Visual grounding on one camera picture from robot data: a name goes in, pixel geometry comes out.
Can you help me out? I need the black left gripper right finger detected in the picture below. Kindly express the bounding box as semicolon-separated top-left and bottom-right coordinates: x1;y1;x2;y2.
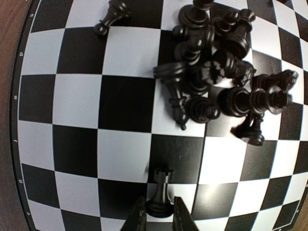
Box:
172;196;199;231

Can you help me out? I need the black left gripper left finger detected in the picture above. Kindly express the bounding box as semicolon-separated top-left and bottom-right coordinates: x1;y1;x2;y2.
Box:
121;196;147;231

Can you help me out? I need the black chess rook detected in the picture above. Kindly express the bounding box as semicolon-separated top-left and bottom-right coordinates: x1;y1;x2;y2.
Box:
146;168;174;218

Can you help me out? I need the black and grey chessboard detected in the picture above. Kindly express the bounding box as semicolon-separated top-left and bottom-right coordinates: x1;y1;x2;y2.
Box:
11;0;308;231

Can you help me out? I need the pile of black chess pieces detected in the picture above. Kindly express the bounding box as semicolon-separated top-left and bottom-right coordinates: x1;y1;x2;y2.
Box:
153;0;298;146

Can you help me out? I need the black chess pawn fallen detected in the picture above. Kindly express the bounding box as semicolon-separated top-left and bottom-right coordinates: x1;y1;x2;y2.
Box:
94;0;131;37

